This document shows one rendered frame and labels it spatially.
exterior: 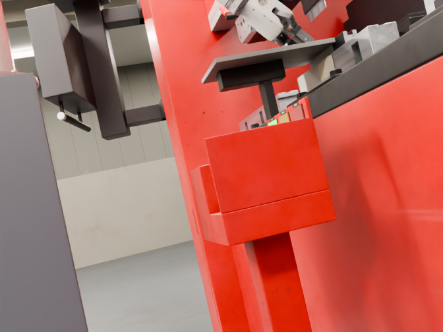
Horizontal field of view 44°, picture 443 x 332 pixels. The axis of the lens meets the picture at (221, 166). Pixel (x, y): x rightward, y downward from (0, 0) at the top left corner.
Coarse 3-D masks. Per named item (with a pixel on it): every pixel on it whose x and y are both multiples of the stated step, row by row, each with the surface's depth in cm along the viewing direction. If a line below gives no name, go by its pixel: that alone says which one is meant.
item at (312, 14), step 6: (306, 0) 127; (312, 0) 123; (318, 0) 121; (324, 0) 120; (306, 6) 127; (312, 6) 124; (318, 6) 123; (324, 6) 120; (306, 12) 128; (312, 12) 127; (318, 12) 124; (312, 18) 127
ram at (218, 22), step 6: (204, 0) 208; (210, 0) 199; (210, 6) 201; (216, 12) 195; (216, 18) 197; (222, 18) 195; (210, 24) 207; (216, 24) 200; (222, 24) 202; (228, 24) 204; (216, 30) 208
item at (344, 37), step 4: (344, 32) 112; (352, 32) 112; (356, 32) 112; (340, 36) 113; (344, 36) 112; (348, 36) 112; (352, 36) 112; (336, 40) 115; (340, 40) 113; (344, 40) 112; (332, 44) 117; (336, 44) 115; (340, 44) 114; (336, 48) 116
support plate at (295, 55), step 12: (276, 48) 112; (288, 48) 113; (300, 48) 114; (312, 48) 116; (324, 48) 119; (216, 60) 110; (228, 60) 110; (240, 60) 112; (252, 60) 115; (264, 60) 117; (288, 60) 122; (300, 60) 125; (216, 72) 119
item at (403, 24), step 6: (420, 12) 124; (426, 12) 124; (402, 18) 126; (408, 18) 122; (414, 18) 122; (420, 18) 122; (402, 24) 125; (408, 24) 122; (402, 30) 125; (408, 30) 123
